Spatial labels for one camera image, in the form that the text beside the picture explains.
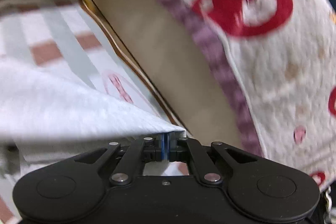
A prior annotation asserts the quilted strawberry bedspread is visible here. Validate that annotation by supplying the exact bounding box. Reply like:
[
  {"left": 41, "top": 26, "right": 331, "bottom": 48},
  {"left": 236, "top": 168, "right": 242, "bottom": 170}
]
[{"left": 157, "top": 0, "right": 335, "bottom": 190}]

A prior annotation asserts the beige bed base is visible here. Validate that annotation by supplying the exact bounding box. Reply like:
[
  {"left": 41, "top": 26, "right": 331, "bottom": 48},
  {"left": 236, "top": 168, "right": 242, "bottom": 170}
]
[{"left": 92, "top": 0, "right": 242, "bottom": 148}]

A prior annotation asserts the light grey cat-face t-shirt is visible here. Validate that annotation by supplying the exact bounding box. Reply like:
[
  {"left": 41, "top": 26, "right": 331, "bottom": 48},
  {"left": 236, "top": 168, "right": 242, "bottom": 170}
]
[{"left": 1, "top": 59, "right": 186, "bottom": 173}]

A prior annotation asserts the checkered pastel floor rug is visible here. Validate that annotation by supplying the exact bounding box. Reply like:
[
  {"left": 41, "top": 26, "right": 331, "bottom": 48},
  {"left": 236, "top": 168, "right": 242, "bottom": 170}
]
[{"left": 1, "top": 4, "right": 182, "bottom": 223}]

